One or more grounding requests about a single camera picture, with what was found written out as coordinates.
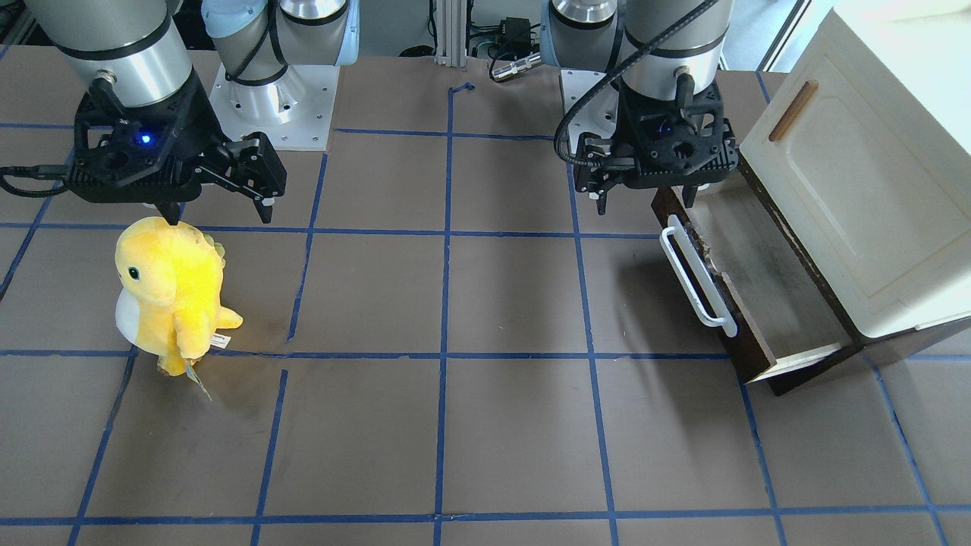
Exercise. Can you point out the white plastic storage box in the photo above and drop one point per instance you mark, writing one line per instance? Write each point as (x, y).
(865, 150)

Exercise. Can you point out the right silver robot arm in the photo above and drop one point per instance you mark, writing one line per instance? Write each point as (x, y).
(138, 46)

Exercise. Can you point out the yellow plush dinosaur toy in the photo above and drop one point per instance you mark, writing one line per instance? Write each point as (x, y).
(171, 302)

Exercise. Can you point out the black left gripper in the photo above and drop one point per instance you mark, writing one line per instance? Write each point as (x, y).
(594, 167)

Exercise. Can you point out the aluminium frame post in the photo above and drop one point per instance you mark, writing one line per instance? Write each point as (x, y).
(451, 32)

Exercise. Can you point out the white drawer handle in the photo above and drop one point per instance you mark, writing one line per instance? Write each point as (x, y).
(697, 283)

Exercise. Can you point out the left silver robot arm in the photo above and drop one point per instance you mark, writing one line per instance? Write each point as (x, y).
(667, 50)

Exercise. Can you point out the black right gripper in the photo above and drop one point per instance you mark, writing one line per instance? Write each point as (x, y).
(202, 134)

